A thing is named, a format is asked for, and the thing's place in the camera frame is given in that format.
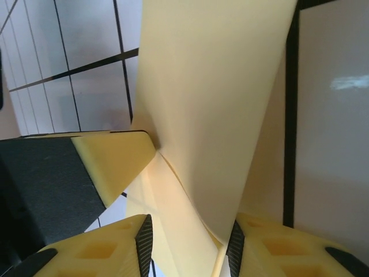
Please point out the yellow cloth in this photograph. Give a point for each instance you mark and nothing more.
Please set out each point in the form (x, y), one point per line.
(207, 86)

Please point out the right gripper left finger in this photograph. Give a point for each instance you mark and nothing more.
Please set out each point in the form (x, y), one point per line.
(121, 254)

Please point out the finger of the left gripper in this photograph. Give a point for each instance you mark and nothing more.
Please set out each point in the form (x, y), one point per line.
(86, 161)

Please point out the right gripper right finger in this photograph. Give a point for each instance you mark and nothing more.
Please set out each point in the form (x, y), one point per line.
(259, 259)

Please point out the clear tape patch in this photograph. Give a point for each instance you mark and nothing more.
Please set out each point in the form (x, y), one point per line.
(350, 82)

